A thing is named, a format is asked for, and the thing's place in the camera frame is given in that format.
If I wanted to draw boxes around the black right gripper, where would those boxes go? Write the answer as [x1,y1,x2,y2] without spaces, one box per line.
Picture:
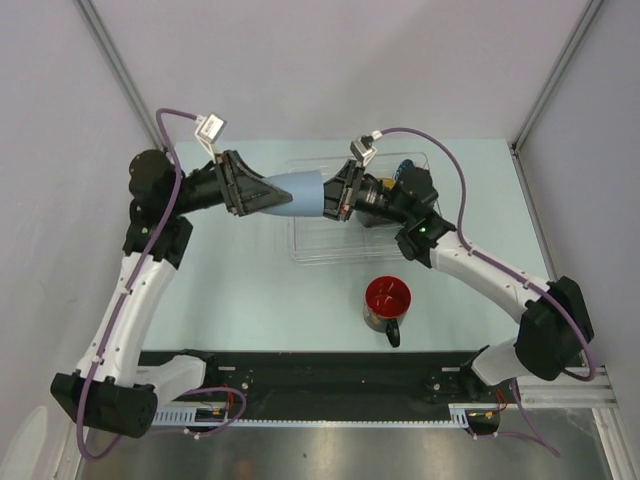
[297,159,412,225]

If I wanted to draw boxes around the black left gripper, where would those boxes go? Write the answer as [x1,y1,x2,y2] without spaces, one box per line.
[166,149,290,216]

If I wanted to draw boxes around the light blue cup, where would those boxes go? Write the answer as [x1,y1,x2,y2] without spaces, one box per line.
[263,170,324,217]

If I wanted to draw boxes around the clear wire dish rack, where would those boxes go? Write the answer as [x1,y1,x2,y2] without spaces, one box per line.
[285,151,430,266]

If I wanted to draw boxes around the blue triangle pattern bowl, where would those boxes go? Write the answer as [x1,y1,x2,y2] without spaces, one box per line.
[393,159,416,181]

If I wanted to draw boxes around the black floral mug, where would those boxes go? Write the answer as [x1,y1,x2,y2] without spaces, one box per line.
[363,275,412,348]

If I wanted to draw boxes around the yellow round plate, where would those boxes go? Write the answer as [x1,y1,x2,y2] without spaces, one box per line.
[379,177,396,190]

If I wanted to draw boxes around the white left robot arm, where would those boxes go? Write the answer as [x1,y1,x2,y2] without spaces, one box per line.
[50,149,302,439]

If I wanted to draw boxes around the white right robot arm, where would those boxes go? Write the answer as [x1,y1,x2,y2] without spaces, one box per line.
[323,160,594,401]

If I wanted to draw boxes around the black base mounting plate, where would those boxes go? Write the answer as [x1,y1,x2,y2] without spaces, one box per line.
[139,349,584,424]

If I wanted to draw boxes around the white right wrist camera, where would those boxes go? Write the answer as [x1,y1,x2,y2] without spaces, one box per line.
[350,130,382,170]

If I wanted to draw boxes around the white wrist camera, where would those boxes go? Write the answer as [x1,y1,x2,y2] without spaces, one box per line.
[194,113,227,160]
[350,130,382,170]

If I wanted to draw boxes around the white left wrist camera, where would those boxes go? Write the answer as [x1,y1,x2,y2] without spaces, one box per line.
[194,113,227,160]

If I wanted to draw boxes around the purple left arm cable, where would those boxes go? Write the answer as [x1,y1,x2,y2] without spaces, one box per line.
[74,107,249,462]

